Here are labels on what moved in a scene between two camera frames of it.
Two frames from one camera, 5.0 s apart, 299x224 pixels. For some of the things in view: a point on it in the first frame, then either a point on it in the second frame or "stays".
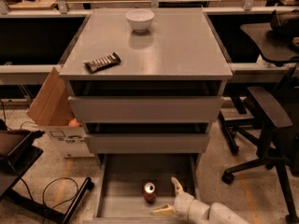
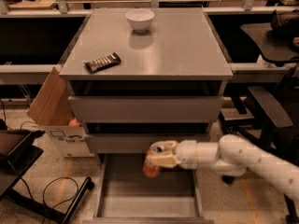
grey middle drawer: [149, 143] stays
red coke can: [149, 192] → [149, 169]
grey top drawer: [147, 109] stays
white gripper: [182, 202] → [186, 154]
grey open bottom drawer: [129, 187] stays
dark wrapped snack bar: [103, 63] stays
